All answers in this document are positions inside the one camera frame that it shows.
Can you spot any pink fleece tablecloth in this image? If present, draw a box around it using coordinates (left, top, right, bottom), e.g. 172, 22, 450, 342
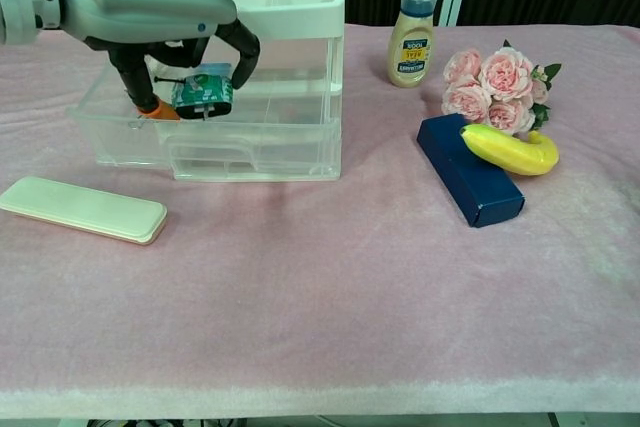
0, 24, 640, 421

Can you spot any dark blue cardboard box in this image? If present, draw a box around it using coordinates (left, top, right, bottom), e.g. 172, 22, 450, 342
417, 114, 526, 230

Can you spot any yellow banana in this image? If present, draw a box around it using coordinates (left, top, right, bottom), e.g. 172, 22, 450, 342
459, 123, 560, 178

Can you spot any green toy tank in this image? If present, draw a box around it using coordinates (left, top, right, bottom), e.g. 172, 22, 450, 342
154, 71, 236, 121

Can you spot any clear plastic drawer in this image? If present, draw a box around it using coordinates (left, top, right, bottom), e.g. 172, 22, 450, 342
67, 62, 344, 169
171, 139, 343, 182

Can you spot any cream flat pencil case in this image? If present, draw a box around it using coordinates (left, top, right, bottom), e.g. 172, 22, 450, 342
0, 175, 169, 247

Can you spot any mayonnaise squeeze bottle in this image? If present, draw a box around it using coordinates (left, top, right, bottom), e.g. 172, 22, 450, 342
386, 0, 443, 89

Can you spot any clear plastic drawer organizer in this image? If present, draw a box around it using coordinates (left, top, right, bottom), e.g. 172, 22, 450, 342
167, 0, 347, 182

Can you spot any pink rose bouquet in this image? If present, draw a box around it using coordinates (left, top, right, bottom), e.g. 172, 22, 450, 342
441, 39, 563, 137

